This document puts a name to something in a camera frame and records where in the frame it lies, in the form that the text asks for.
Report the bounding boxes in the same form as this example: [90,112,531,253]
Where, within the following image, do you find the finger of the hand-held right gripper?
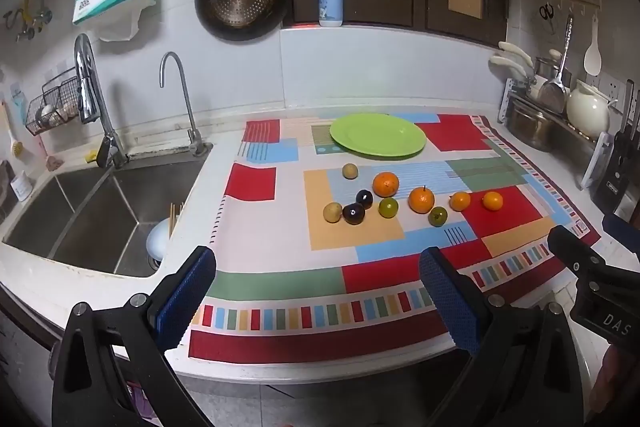
[547,225,610,279]
[602,213,640,259]

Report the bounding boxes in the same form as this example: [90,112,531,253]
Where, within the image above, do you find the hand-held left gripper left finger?
[50,245,217,427]

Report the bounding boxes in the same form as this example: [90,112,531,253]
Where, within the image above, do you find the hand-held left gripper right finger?
[419,247,586,427]

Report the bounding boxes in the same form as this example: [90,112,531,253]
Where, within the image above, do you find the orange with stem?
[408,186,435,214]

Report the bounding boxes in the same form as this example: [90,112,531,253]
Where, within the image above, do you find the green plate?
[329,113,427,159]

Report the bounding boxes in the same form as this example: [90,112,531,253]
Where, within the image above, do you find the person's right hand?
[589,343,640,414]

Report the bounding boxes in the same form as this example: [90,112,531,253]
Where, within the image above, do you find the black knife holder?
[590,79,640,219]

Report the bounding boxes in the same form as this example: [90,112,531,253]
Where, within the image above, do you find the white bowl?
[146,217,172,264]

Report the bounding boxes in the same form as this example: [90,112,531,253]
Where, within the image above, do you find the wooden chopsticks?
[168,202,185,239]

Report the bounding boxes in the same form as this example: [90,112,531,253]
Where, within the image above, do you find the metal dish rack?
[500,77,616,190]

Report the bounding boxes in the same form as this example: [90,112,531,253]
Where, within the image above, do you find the colourful patchwork cloth mat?
[189,113,602,364]

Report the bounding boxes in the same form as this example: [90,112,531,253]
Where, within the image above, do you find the stainless steel sink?
[2,154,213,279]

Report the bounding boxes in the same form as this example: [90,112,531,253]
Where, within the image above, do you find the white ceramic teapot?
[566,80,611,139]

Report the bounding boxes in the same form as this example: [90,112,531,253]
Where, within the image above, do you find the stainless steel pot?
[505,102,553,152]

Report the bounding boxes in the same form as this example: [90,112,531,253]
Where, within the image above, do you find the large orange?
[372,172,400,198]

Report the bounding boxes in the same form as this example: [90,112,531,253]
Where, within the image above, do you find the metal skimmer ladle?
[537,14,575,115]

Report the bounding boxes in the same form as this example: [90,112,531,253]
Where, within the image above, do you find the white rice paddle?
[583,13,602,76]

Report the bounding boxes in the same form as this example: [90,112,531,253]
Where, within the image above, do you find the small steel saucepan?
[534,49,564,84]

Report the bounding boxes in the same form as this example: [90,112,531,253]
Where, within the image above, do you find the white cup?
[11,171,34,202]

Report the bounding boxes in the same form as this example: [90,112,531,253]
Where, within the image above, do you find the thin gooseneck faucet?
[159,52,207,156]

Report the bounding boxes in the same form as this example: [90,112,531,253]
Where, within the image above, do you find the yellow dish brush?
[1,102,27,159]

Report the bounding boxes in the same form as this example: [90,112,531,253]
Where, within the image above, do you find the large chrome faucet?
[74,33,128,169]

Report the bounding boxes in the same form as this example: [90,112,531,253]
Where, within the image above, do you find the wall power socket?
[600,74,624,108]

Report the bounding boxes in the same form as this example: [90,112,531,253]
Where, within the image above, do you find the white-handled knife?
[489,55,528,81]
[498,41,533,68]

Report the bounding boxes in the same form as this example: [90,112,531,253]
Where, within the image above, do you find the black wire basket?
[25,76,83,135]

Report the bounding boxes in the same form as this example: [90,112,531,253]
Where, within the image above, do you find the metal wall hooks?
[2,0,54,42]

